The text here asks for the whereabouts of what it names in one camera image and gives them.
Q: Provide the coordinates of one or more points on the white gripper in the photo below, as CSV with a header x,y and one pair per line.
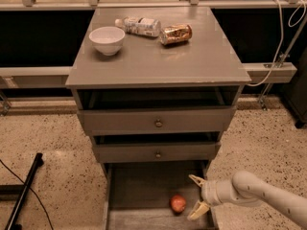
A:
x,y
209,192

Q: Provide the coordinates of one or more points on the red apple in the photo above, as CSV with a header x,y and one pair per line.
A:
x,y
177,203

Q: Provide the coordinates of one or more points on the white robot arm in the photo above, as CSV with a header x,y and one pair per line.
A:
x,y
246,189

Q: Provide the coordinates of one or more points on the grey middle drawer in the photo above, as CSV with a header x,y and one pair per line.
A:
x,y
146,152

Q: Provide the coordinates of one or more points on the grey open bottom drawer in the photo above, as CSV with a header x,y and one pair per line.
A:
x,y
138,196

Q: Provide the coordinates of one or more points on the grey top drawer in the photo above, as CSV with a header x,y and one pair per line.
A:
x,y
126,122

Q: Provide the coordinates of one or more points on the brass top drawer knob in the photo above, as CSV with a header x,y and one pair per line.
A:
x,y
158,123

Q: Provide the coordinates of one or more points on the grey wooden drawer cabinet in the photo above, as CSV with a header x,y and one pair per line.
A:
x,y
203,72

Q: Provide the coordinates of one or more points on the white plastic bottle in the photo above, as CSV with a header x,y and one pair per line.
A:
x,y
139,26

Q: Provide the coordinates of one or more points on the white ceramic bowl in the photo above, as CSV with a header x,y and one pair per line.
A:
x,y
107,40

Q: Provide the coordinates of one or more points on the black metal floor stand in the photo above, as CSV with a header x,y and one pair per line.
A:
x,y
18,193

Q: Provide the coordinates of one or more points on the metal railing frame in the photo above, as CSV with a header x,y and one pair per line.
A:
x,y
40,39

